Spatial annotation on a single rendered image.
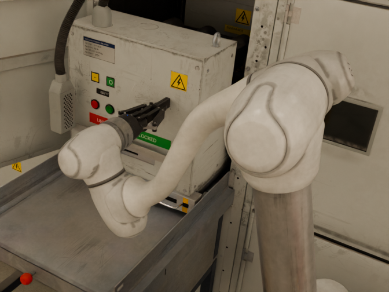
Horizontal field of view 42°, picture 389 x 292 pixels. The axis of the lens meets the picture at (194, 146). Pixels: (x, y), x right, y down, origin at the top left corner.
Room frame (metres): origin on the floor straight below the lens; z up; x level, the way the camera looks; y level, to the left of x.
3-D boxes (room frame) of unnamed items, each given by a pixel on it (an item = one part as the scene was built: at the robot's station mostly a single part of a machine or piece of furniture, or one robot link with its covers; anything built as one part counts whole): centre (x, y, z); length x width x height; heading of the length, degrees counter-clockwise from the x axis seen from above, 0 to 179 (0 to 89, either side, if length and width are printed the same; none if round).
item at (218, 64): (1.69, 0.11, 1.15); 0.51 x 0.50 x 0.48; 154
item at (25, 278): (1.04, 0.42, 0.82); 0.04 x 0.03 x 0.03; 154
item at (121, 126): (1.16, 0.21, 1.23); 0.09 x 0.06 x 0.09; 64
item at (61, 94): (1.49, 0.44, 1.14); 0.08 x 0.05 x 0.17; 154
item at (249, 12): (2.22, -0.15, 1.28); 0.58 x 0.02 x 0.19; 64
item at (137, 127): (1.23, 0.18, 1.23); 0.09 x 0.08 x 0.07; 154
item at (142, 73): (1.46, 0.22, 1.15); 0.48 x 0.01 x 0.48; 64
